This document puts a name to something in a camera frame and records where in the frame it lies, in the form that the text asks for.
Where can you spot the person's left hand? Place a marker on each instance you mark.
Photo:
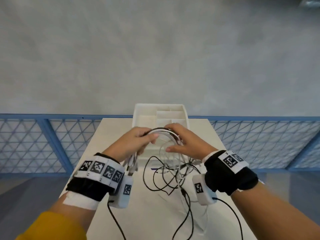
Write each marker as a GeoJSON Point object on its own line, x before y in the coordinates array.
{"type": "Point", "coordinates": [127, 144]}

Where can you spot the person's right hand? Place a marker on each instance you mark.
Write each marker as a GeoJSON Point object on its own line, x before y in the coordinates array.
{"type": "Point", "coordinates": [193, 146]}

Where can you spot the person's left thumb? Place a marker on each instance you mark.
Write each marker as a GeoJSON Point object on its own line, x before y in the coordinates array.
{"type": "Point", "coordinates": [151, 140]}

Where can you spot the person's right thumb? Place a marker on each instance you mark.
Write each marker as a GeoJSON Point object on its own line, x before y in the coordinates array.
{"type": "Point", "coordinates": [175, 148]}

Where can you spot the person's left forearm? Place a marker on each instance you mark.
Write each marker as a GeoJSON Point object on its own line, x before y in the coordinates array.
{"type": "Point", "coordinates": [75, 217]}

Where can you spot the person's right forearm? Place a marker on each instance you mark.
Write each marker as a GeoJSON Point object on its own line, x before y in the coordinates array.
{"type": "Point", "coordinates": [272, 212]}

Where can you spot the white compartment tray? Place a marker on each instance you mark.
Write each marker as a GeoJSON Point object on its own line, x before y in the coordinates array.
{"type": "Point", "coordinates": [160, 114]}

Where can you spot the purple sticker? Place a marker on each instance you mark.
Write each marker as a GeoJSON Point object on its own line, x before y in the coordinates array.
{"type": "Point", "coordinates": [154, 169]}

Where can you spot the black right wristband with markers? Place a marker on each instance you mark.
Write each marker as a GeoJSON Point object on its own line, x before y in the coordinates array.
{"type": "Point", "coordinates": [228, 173]}

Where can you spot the black wristband with markers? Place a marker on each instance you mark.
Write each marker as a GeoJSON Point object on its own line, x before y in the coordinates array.
{"type": "Point", "coordinates": [228, 173]}
{"type": "Point", "coordinates": [95, 177]}

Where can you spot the black left wristband with markers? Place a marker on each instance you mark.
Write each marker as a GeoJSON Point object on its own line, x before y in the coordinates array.
{"type": "Point", "coordinates": [95, 177]}

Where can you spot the blue mesh railing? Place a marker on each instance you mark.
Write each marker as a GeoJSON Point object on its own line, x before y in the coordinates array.
{"type": "Point", "coordinates": [262, 142]}

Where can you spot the yellow sleeve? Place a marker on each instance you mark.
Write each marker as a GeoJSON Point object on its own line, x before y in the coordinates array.
{"type": "Point", "coordinates": [53, 228]}

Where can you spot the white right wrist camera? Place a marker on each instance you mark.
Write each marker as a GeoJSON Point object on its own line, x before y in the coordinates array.
{"type": "Point", "coordinates": [202, 189]}

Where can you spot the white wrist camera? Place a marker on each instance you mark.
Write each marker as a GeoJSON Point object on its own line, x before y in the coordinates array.
{"type": "Point", "coordinates": [202, 189]}
{"type": "Point", "coordinates": [125, 192]}

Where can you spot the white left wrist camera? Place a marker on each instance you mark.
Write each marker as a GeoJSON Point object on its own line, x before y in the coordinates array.
{"type": "Point", "coordinates": [125, 192]}

